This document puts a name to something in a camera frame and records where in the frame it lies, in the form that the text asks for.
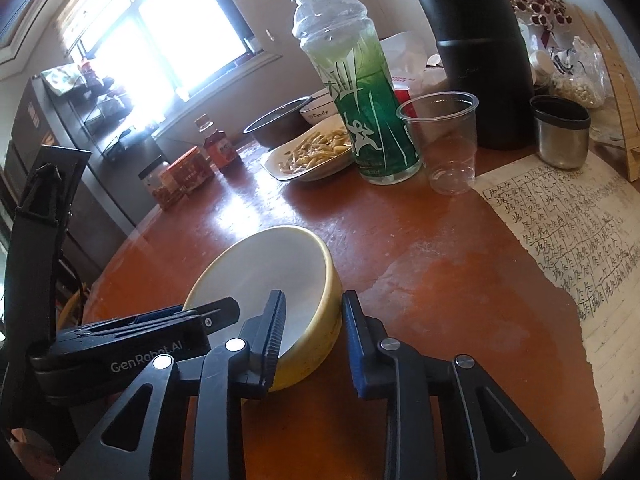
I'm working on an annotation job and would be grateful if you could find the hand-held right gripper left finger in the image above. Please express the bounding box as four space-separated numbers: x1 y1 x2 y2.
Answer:
57 289 288 480

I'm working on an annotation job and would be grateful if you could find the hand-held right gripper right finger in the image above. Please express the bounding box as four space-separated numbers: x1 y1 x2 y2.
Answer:
341 291 576 480

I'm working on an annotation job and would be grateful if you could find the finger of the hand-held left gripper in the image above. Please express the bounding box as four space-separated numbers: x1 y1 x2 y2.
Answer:
182 296 241 334
131 308 201 325

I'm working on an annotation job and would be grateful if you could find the yellow bowl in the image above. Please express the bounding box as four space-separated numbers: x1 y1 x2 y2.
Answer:
182 225 346 393

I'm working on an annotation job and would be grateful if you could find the clear jar with dark lid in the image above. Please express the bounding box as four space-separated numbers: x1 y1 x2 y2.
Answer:
137 156 186 211

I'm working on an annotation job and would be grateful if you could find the grey refrigerator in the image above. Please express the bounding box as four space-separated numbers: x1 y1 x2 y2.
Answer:
10 75 167 281

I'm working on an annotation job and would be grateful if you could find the brown sauce bottle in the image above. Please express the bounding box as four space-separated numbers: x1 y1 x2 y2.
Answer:
194 114 243 175

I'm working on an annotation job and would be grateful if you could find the white dish with food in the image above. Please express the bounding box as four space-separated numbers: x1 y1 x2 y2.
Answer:
263 114 359 182

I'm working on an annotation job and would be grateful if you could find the dark steel bowl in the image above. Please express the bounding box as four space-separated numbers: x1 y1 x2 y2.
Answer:
243 96 313 150

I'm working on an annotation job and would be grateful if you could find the clear plastic cup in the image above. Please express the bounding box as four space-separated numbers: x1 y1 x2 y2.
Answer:
396 91 481 196

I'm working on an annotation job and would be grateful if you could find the white ceramic bowl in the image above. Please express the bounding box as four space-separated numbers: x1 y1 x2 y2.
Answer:
300 88 346 128

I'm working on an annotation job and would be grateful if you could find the green drink bottle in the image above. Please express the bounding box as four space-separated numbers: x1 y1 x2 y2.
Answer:
281 0 423 186

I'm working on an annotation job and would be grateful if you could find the green packet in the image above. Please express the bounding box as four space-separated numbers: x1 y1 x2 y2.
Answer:
40 65 82 97

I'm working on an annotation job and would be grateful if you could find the handwritten paper sheet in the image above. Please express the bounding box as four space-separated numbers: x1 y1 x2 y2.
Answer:
472 147 640 480

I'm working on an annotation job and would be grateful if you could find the window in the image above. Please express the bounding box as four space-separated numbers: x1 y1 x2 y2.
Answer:
62 0 267 108

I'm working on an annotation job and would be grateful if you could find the steel cup with black rim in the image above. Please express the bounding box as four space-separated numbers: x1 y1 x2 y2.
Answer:
529 95 592 170

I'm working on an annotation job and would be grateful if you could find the white plastic bag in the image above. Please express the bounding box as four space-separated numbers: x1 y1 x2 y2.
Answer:
380 31 448 93

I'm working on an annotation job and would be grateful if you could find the black thermos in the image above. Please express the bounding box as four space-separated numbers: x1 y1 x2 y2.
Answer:
395 0 536 151

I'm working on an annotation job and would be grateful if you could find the clear bag of beans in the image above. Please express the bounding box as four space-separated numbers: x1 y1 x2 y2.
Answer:
532 35 609 109

